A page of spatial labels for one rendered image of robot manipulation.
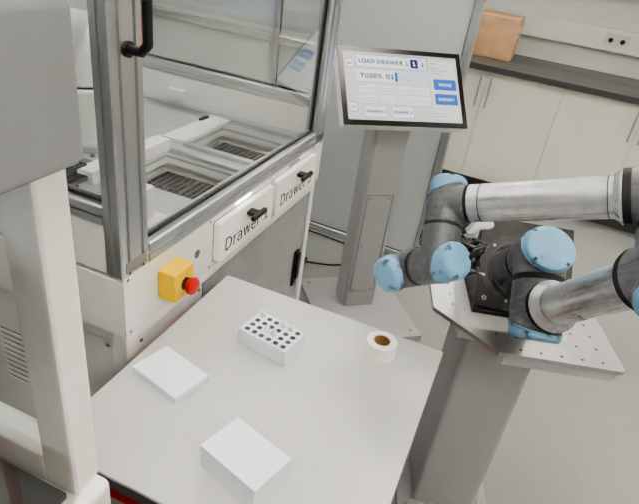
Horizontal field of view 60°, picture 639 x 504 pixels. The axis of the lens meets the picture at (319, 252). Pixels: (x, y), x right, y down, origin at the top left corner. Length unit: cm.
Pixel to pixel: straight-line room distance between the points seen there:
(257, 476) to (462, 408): 87
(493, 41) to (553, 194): 336
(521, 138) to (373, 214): 198
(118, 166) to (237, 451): 52
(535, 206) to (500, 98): 312
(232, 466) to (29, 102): 66
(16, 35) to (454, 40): 247
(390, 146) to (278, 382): 136
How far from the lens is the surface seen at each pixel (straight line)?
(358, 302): 267
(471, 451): 184
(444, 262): 105
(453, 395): 167
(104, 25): 96
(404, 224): 312
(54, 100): 53
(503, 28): 435
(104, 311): 122
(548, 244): 135
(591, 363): 151
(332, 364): 124
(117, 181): 104
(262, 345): 122
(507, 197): 108
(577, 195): 105
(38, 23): 51
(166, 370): 118
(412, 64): 230
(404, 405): 119
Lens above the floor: 158
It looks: 30 degrees down
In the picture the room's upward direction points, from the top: 9 degrees clockwise
